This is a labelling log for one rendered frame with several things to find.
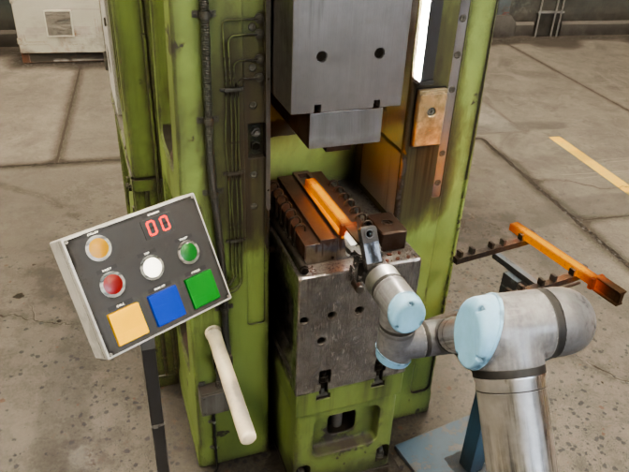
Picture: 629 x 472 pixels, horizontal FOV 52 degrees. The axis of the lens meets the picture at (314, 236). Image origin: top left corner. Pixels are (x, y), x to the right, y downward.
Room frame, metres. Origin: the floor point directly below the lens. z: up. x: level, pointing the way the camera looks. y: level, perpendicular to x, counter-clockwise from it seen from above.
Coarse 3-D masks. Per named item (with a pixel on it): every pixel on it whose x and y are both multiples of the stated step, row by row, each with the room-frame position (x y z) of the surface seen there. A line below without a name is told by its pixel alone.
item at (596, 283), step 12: (516, 228) 1.75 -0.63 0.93; (528, 240) 1.70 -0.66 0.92; (540, 240) 1.68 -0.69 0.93; (552, 252) 1.62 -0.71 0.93; (564, 264) 1.57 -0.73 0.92; (576, 264) 1.55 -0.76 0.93; (588, 276) 1.49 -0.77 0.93; (600, 276) 1.48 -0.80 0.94; (600, 288) 1.46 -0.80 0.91; (612, 288) 1.43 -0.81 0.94; (612, 300) 1.42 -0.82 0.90
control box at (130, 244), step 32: (128, 224) 1.24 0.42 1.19; (160, 224) 1.28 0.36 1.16; (192, 224) 1.33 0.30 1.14; (64, 256) 1.13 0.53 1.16; (128, 256) 1.20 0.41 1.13; (160, 256) 1.24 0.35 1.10; (96, 288) 1.12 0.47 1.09; (128, 288) 1.15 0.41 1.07; (160, 288) 1.19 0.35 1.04; (224, 288) 1.28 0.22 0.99; (96, 320) 1.08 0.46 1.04; (96, 352) 1.07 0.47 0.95
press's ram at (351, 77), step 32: (288, 0) 1.52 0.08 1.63; (320, 0) 1.51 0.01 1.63; (352, 0) 1.54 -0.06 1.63; (384, 0) 1.57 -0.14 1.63; (288, 32) 1.52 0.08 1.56; (320, 32) 1.51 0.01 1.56; (352, 32) 1.54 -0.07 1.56; (384, 32) 1.57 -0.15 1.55; (288, 64) 1.51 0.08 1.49; (320, 64) 1.52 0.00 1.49; (352, 64) 1.55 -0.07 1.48; (384, 64) 1.58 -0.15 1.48; (288, 96) 1.51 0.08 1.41; (320, 96) 1.52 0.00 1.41; (352, 96) 1.55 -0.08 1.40; (384, 96) 1.58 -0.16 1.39
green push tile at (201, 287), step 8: (208, 272) 1.28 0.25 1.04; (184, 280) 1.23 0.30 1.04; (192, 280) 1.24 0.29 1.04; (200, 280) 1.25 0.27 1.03; (208, 280) 1.26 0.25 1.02; (192, 288) 1.23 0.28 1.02; (200, 288) 1.24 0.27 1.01; (208, 288) 1.25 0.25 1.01; (216, 288) 1.26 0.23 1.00; (192, 296) 1.22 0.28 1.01; (200, 296) 1.23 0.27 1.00; (208, 296) 1.24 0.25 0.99; (216, 296) 1.25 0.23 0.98; (200, 304) 1.22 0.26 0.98
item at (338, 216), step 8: (312, 184) 1.80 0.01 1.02; (312, 192) 1.78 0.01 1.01; (320, 192) 1.75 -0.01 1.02; (320, 200) 1.71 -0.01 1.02; (328, 200) 1.70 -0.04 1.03; (328, 208) 1.65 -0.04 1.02; (336, 208) 1.65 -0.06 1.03; (336, 216) 1.60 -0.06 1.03; (344, 216) 1.60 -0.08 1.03; (336, 224) 1.58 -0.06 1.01; (344, 224) 1.54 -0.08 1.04; (352, 224) 1.54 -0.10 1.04; (352, 232) 1.50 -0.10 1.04
